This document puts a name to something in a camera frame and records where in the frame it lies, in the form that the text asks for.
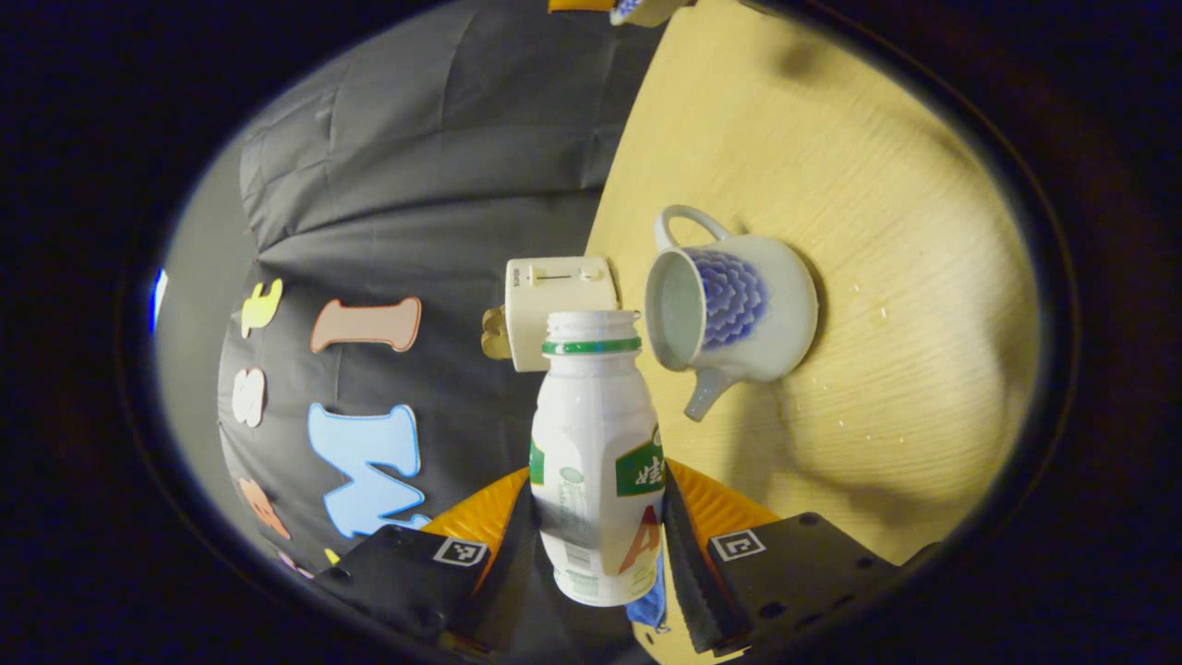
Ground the white blue-flowered teacup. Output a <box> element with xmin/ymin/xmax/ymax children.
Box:
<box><xmin>644</xmin><ymin>205</ymin><xmax>820</xmax><ymax>423</ymax></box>

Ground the white toaster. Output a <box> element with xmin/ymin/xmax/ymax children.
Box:
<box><xmin>504</xmin><ymin>256</ymin><xmax>621</xmax><ymax>373</ymax></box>

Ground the brown toast bread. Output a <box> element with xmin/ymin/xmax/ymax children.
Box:
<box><xmin>480</xmin><ymin>306</ymin><xmax>512</xmax><ymax>361</ymax></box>

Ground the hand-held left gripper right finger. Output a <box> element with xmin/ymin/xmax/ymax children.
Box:
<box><xmin>659</xmin><ymin>459</ymin><xmax>943</xmax><ymax>657</ymax></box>

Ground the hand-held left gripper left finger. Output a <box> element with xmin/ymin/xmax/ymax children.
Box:
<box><xmin>314</xmin><ymin>466</ymin><xmax>557</xmax><ymax>661</ymax></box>

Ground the blue towel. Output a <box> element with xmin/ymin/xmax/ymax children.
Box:
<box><xmin>625</xmin><ymin>550</ymin><xmax>668</xmax><ymax>634</ymax></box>

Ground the black backdrop cloth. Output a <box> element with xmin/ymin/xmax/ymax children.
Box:
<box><xmin>217</xmin><ymin>0</ymin><xmax>694</xmax><ymax>661</ymax></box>

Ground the white plastic water bottle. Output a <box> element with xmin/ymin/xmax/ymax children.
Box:
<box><xmin>528</xmin><ymin>310</ymin><xmax>668</xmax><ymax>608</ymax></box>

